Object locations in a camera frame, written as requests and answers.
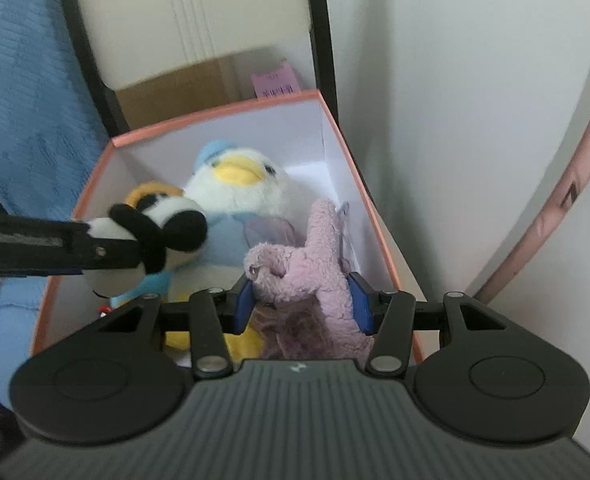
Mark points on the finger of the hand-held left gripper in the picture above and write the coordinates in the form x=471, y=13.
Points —
x=40, y=225
x=110, y=260

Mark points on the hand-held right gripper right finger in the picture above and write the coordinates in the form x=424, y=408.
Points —
x=360, y=305

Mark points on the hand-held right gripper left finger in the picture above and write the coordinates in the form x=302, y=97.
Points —
x=245, y=305

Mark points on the brown bear plush teal shirt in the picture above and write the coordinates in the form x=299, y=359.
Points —
x=136, y=194

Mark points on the white penguin plush blue cap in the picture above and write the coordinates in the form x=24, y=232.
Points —
x=245, y=195

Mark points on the pink cardboard box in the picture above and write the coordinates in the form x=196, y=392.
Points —
x=335, y=160

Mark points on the blue textured blanket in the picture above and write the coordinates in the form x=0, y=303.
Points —
x=25, y=110

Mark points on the brown cardboard box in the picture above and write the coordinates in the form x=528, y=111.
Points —
x=175, y=90

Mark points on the purple carton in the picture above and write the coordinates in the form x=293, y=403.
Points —
x=275, y=82

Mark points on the white panel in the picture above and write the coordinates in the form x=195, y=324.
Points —
x=175, y=10

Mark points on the white chair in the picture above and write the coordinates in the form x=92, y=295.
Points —
x=320, y=35

